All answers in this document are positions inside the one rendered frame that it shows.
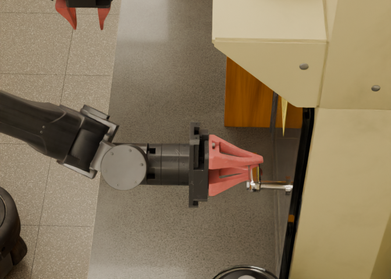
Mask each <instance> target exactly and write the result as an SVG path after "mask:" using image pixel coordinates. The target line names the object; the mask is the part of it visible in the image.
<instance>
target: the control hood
mask: <svg viewBox="0 0 391 279"><path fill-rule="evenodd" d="M212 43H213V44H214V47H216V48H217V49H218V50H220V51H221V52H222V53H224V54H225V55H226V56H228V57H229V58H230V59H232V60H233V61H235V63H237V64H238V65H240V66H241V67H242V68H244V69H245V70H246V71H248V72H249V73H250V74H252V75H253V76H254V77H256V78H257V79H258V80H260V81H261V82H263V84H265V85H266V86H268V87H269V88H270V89H272V90H273V91H274V92H276V93H277V94H278V95H280V96H281V97H282V98H284V99H285V100H286V101H288V102H289V103H290V104H291V105H294V106H296V107H310V108H316V106H317V105H319V100H320V96H321V89H322V82H323V78H324V71H325V65H326V59H327V54H328V48H329V33H328V22H327V16H326V5H325V0H213V10H212Z"/></svg>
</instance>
